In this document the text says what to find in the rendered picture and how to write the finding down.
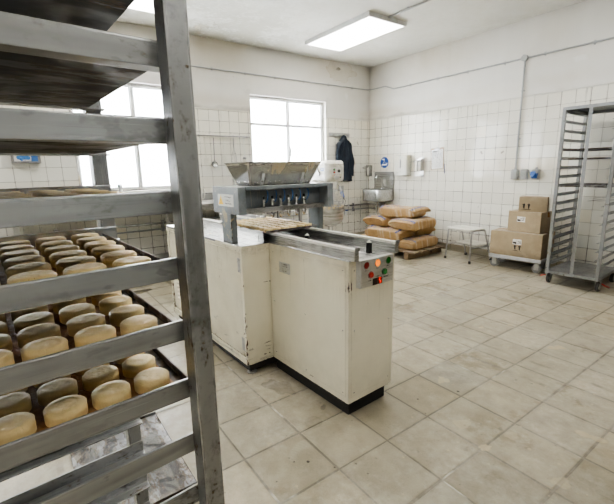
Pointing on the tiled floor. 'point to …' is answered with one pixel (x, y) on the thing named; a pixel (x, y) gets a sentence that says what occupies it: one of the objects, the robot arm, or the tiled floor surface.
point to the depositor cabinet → (236, 297)
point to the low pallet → (421, 251)
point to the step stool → (468, 239)
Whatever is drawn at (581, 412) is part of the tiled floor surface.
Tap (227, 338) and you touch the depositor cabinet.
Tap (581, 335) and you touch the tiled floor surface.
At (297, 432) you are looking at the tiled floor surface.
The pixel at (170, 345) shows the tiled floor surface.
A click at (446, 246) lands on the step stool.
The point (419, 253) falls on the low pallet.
